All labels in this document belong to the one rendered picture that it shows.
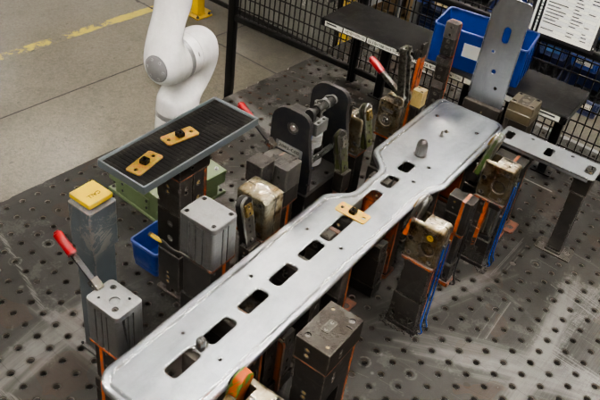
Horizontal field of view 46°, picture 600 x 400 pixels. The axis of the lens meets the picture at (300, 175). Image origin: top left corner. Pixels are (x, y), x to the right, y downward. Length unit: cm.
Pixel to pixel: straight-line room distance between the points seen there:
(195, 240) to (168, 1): 64
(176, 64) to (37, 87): 232
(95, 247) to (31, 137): 224
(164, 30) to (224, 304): 74
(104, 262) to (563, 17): 158
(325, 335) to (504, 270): 88
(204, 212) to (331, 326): 35
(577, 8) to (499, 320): 99
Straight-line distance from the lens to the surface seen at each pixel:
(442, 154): 198
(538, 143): 216
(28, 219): 214
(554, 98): 235
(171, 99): 197
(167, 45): 185
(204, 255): 152
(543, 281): 217
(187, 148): 159
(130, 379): 135
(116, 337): 140
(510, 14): 216
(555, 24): 243
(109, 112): 387
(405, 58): 200
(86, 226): 148
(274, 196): 160
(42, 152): 361
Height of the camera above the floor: 208
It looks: 37 degrees down
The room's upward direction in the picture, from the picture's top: 8 degrees clockwise
